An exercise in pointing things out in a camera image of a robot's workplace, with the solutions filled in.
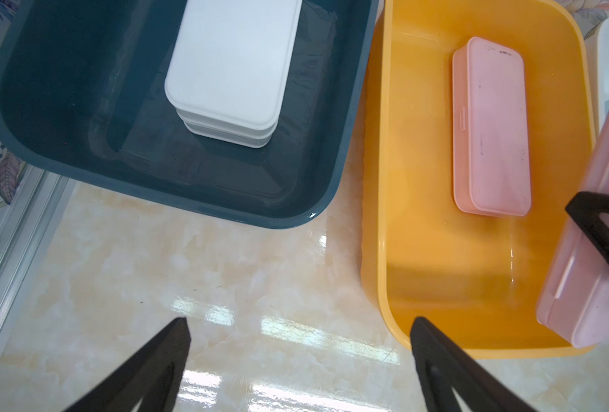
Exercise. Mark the left aluminium corner post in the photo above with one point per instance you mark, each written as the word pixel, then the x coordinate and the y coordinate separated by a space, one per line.
pixel 25 234

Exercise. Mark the white storage box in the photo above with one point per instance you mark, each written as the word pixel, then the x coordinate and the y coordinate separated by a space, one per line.
pixel 597 48

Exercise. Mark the yellow storage box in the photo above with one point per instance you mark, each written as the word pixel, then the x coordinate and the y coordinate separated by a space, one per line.
pixel 477 278

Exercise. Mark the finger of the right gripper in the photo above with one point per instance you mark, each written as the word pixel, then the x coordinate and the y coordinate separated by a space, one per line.
pixel 586 209

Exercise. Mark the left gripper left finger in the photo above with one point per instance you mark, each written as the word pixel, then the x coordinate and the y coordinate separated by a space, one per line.
pixel 149 380

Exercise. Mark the white pencil case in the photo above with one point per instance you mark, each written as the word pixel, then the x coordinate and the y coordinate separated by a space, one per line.
pixel 225 131
pixel 231 60

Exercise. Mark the dark teal storage box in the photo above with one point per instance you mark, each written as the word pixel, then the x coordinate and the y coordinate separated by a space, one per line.
pixel 82 94

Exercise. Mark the pink pencil case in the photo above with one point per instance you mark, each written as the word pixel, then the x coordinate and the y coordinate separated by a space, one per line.
pixel 491 165
pixel 574 302

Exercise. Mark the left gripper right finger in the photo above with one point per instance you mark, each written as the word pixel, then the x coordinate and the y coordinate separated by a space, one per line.
pixel 447 373

